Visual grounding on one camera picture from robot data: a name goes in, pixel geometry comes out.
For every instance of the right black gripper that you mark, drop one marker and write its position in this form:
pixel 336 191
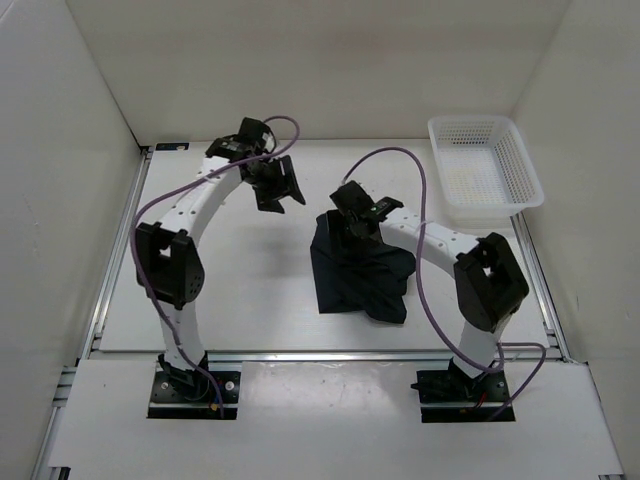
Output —
pixel 365 243

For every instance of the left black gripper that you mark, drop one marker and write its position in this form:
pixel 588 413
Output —
pixel 267 200

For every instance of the dark navy sport shorts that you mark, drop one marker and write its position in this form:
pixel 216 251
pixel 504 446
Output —
pixel 374 283

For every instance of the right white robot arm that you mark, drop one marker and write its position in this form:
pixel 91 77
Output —
pixel 490 285

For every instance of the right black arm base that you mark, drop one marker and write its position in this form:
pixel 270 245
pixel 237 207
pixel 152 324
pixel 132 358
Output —
pixel 448 397

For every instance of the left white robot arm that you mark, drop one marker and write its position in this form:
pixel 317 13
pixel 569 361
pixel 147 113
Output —
pixel 167 250

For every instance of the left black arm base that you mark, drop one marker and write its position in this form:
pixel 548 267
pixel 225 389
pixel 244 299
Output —
pixel 171 400

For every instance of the small dark label sticker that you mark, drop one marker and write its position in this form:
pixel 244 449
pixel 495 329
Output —
pixel 172 146

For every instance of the white perforated plastic basket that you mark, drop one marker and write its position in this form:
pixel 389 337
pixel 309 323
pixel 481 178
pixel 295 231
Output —
pixel 485 171

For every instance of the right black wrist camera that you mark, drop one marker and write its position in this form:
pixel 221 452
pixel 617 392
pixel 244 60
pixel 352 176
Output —
pixel 351 199

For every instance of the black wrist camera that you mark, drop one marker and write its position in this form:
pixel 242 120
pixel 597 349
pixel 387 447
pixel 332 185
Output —
pixel 256 135
pixel 351 199

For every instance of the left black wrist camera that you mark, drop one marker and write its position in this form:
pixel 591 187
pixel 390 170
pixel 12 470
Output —
pixel 256 135

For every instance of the front aluminium rail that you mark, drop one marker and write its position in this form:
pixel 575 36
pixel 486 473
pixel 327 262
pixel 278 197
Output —
pixel 517 354

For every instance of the left aluminium frame rail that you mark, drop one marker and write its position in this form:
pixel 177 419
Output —
pixel 94 325

